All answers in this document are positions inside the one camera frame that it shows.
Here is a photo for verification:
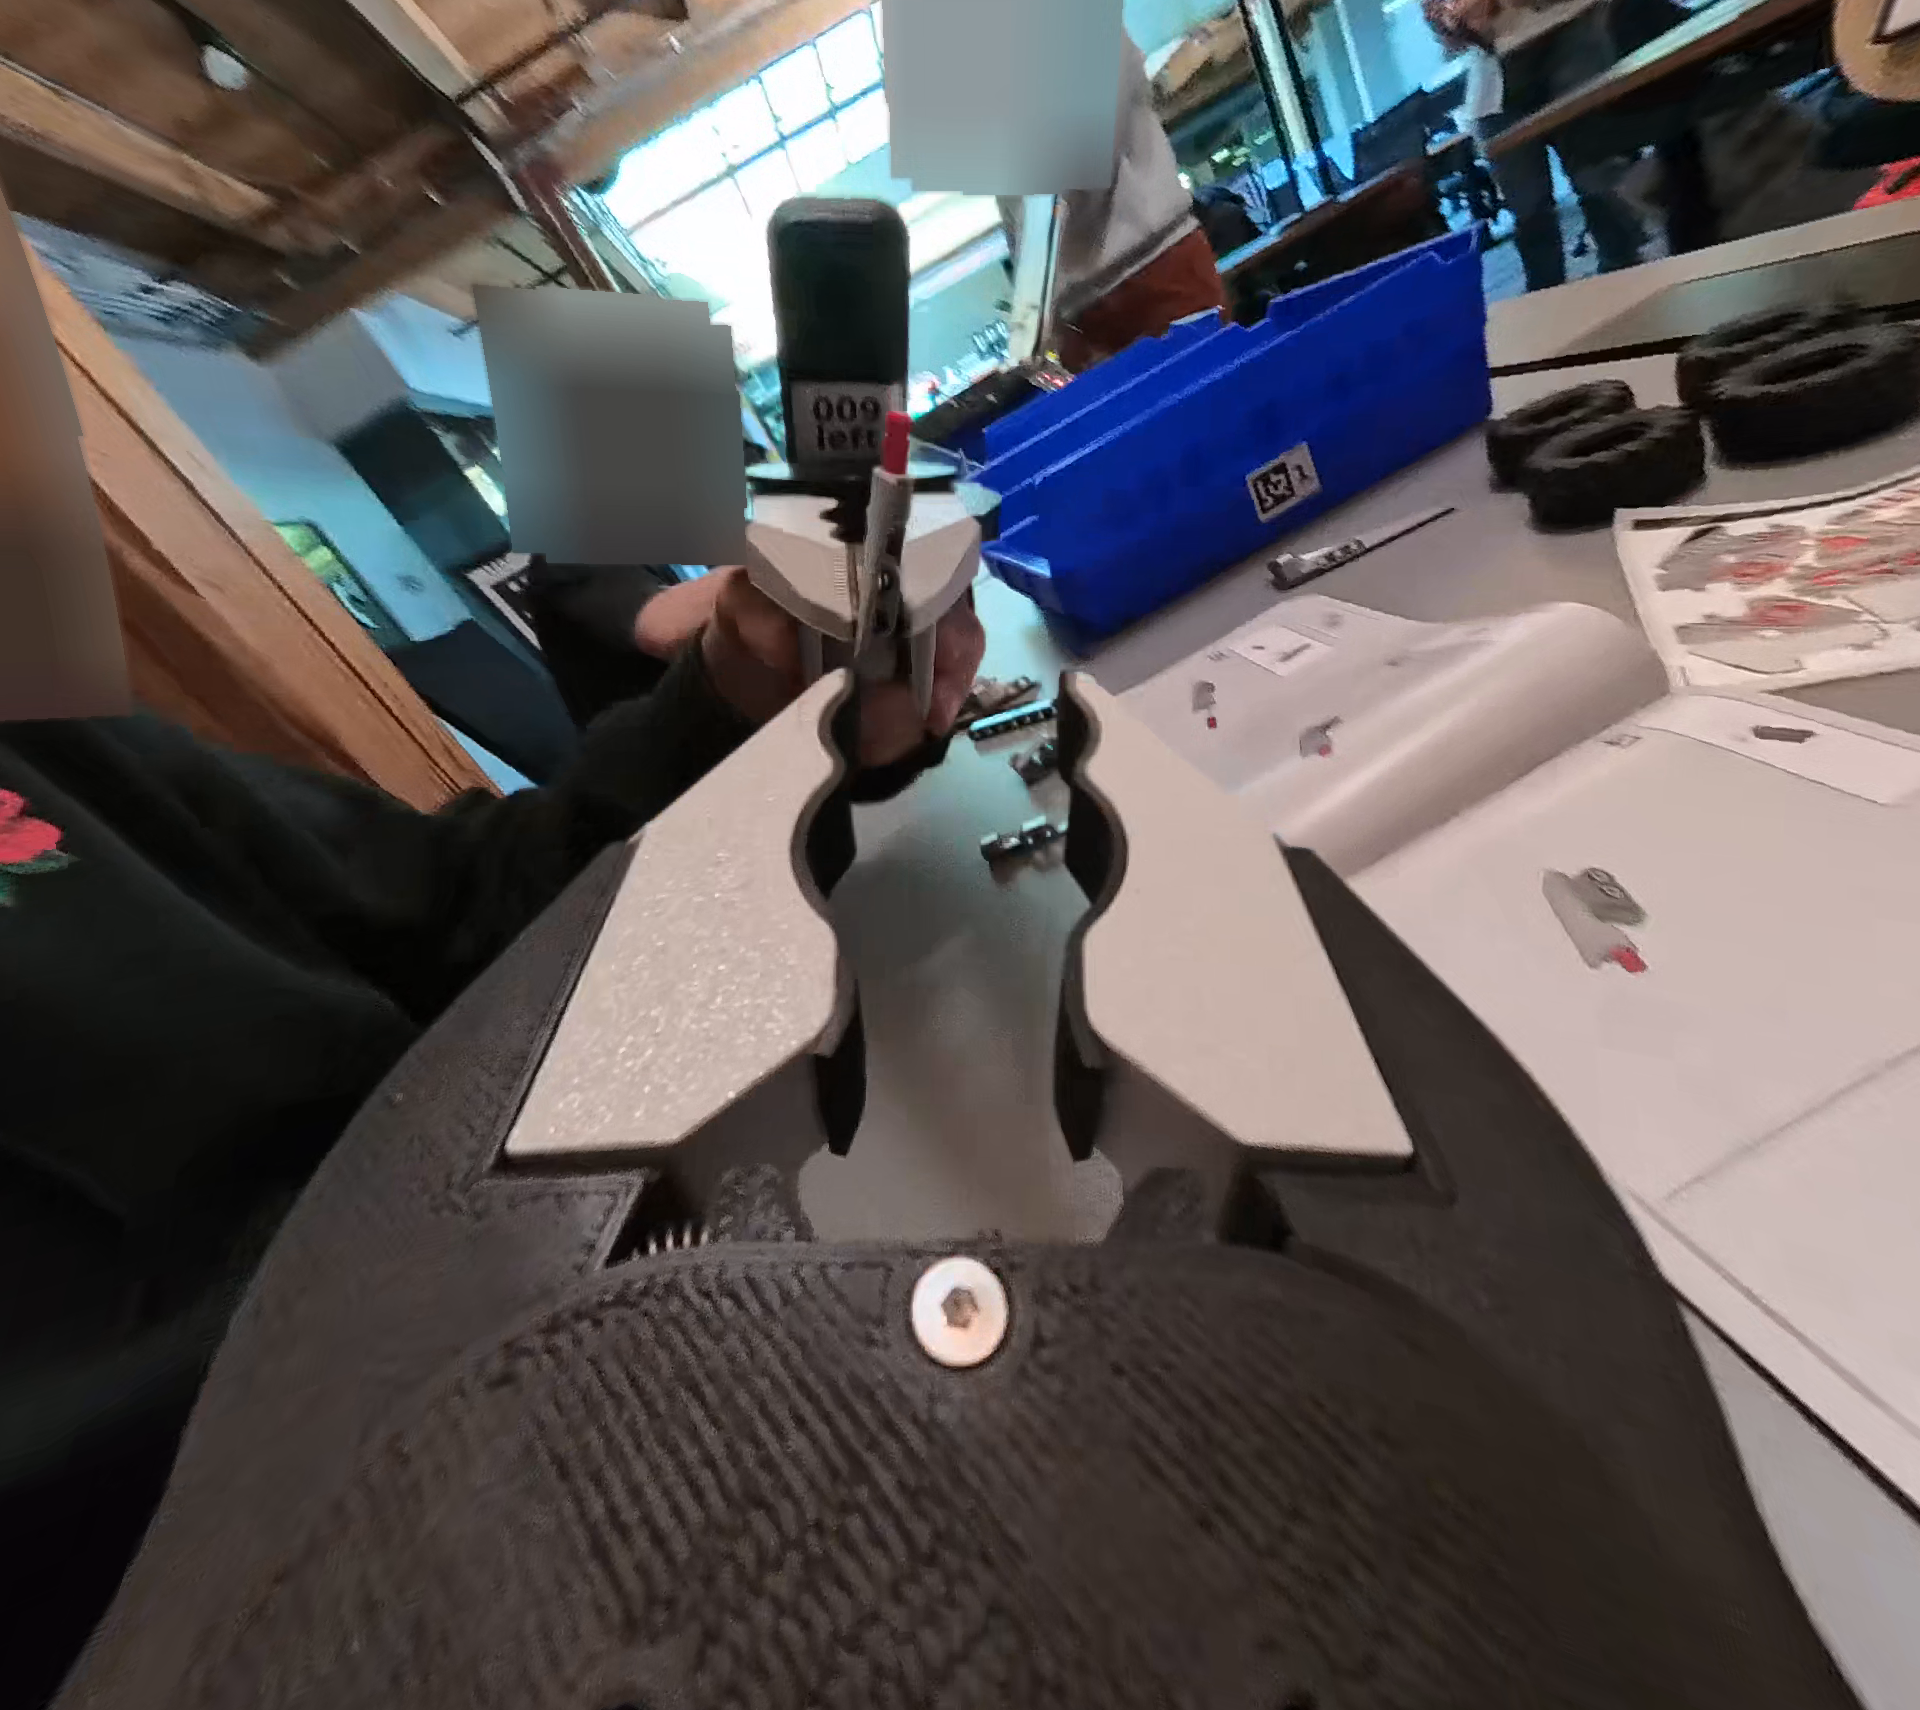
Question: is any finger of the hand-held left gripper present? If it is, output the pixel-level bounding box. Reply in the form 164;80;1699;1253
746;497;863;631
897;503;987;622

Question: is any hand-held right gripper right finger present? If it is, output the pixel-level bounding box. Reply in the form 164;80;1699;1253
1055;671;1420;1170

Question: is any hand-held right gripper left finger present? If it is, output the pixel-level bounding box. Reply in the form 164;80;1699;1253
503;671;871;1170

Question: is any grey toy part red pin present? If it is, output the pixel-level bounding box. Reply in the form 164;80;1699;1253
845;407;921;692

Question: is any person's left forearm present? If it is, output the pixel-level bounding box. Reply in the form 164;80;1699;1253
421;647;783;880

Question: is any person's left hand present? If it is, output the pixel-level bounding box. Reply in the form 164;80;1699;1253
699;564;989;769

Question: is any blue plastic bin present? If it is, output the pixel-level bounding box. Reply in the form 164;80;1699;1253
960;223;1496;659

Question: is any open instruction booklet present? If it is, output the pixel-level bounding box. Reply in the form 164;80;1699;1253
1116;592;1920;1518

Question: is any grey and black toy axle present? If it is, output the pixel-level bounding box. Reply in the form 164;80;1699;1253
1266;503;1458;592

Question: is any person's black hoodie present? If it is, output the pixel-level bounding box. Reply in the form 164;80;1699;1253
0;712;641;1710

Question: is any printed sticker sheet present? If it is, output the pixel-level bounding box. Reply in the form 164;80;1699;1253
1612;472;1920;695

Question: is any wooden background table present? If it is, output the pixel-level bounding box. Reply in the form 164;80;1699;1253
1484;0;1863;164

